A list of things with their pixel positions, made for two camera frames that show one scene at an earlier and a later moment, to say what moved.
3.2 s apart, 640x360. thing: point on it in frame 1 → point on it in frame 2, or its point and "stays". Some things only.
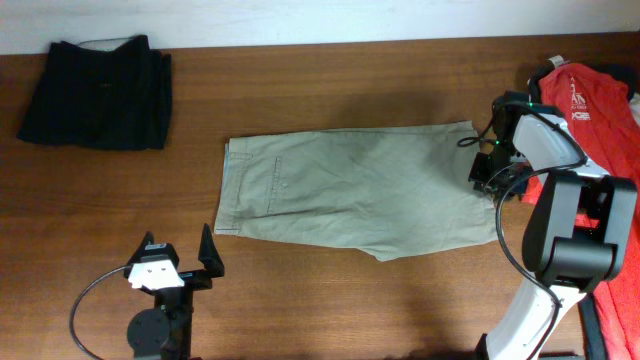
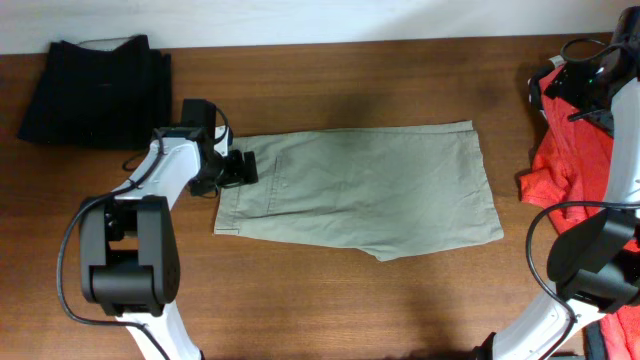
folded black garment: (101, 99) stays
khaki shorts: (385, 190) stays
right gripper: (476, 174) → (568, 84)
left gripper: (207, 254) → (234, 170)
